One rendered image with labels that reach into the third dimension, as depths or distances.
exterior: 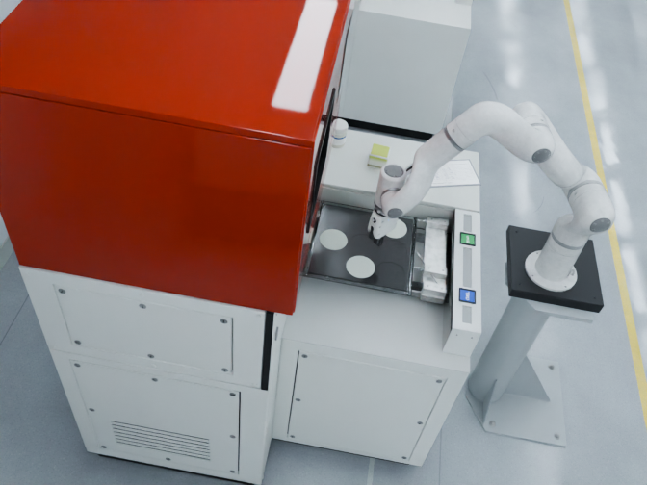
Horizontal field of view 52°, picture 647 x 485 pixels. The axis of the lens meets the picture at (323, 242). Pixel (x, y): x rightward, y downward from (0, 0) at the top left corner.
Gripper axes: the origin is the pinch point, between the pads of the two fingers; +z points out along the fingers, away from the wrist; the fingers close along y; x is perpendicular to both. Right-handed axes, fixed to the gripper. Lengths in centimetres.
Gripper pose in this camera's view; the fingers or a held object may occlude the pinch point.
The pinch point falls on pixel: (378, 239)
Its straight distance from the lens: 228.9
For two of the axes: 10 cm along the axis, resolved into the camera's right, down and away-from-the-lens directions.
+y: 7.4, -4.5, 5.0
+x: -6.6, -6.0, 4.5
